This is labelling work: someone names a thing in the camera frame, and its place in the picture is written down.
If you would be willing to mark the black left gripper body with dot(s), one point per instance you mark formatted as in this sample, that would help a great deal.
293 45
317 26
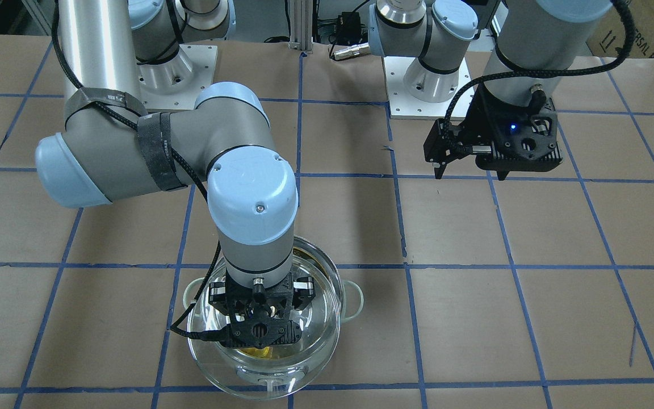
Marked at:
481 118

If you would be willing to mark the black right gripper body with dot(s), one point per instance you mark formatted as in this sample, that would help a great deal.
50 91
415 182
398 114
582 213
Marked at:
217 295

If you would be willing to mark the yellow corn cob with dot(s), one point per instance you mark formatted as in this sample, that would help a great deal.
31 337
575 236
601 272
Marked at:
267 353

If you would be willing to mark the glass pot lid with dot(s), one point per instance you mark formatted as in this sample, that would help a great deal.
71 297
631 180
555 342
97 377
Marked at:
264 363

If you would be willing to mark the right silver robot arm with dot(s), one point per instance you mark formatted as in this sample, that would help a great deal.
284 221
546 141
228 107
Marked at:
114 149

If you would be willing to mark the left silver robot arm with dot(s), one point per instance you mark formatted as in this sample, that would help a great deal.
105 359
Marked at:
536 45

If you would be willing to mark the pale green steel pot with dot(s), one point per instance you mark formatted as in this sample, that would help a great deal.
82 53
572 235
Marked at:
352 301

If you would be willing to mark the cardboard box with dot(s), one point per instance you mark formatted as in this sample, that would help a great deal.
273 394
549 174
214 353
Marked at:
608 37

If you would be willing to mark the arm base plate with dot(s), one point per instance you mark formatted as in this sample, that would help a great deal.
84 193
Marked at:
174 85
412 102

